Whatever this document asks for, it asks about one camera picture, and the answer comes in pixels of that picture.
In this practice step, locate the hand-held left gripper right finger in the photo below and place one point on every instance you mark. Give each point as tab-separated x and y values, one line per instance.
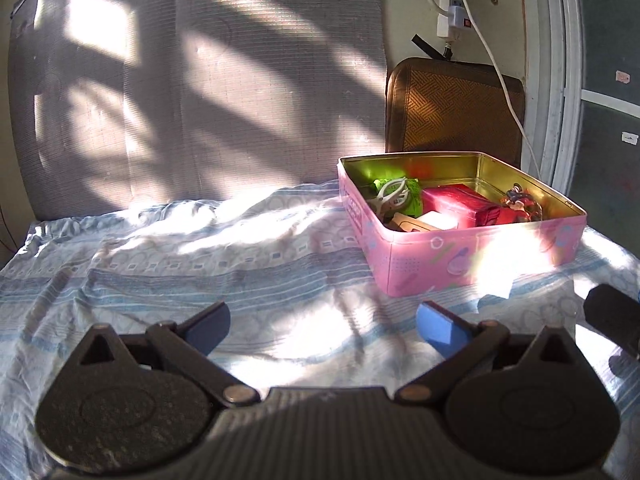
437	330

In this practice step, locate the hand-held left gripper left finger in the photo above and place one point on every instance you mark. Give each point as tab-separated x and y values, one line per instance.
207	327

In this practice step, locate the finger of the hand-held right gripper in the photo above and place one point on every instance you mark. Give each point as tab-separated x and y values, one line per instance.
612	312

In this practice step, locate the pink tin box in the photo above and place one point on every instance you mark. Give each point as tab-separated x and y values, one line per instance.
450	260

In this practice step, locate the blue patterned bed sheet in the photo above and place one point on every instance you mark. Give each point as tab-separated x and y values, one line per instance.
200	270

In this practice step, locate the small white box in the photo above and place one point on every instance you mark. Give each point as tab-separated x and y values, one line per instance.
440	221

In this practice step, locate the red cardboard box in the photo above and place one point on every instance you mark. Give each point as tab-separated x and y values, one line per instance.
452	202

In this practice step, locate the green packet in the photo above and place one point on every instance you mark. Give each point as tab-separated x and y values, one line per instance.
412	195

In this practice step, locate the white plastic clip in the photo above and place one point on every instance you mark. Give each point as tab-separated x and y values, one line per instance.
392	195

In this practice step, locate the white window sticker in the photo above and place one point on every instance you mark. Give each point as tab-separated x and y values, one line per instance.
630	137

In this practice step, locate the brown woven cushion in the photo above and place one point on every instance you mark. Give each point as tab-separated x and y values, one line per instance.
450	110

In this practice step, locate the pink window sticker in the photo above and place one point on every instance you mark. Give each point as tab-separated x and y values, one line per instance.
622	77

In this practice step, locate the black tape strip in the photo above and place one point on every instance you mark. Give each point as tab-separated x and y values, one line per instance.
427	45

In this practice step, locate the white power strip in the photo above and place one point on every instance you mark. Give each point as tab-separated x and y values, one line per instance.
447	15

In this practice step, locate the white window frame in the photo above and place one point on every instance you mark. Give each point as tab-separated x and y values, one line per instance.
565	85

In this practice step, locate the grey fabric wall panel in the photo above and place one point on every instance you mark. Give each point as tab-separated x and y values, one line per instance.
200	85

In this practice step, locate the white adapter with red switch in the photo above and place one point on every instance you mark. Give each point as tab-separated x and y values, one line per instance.
460	16

